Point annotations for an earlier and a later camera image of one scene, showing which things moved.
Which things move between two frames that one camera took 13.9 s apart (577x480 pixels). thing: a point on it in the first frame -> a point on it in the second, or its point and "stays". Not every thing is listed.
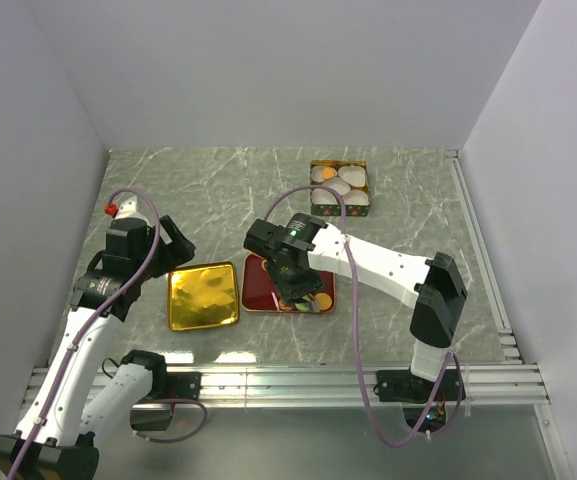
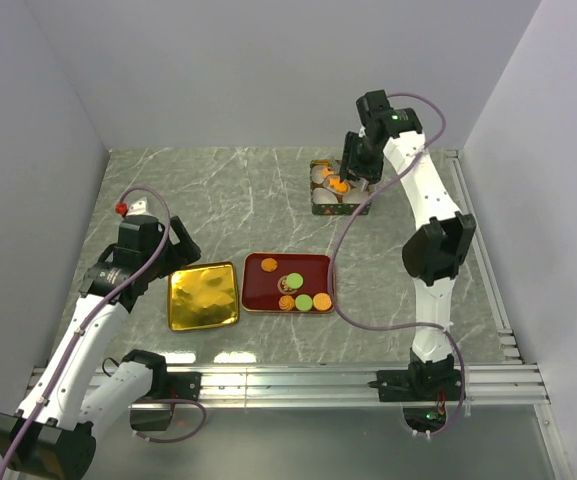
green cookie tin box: (350, 178) stays
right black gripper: (287, 291) -> (369, 174)
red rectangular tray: (259, 290) stays
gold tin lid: (203, 296) stays
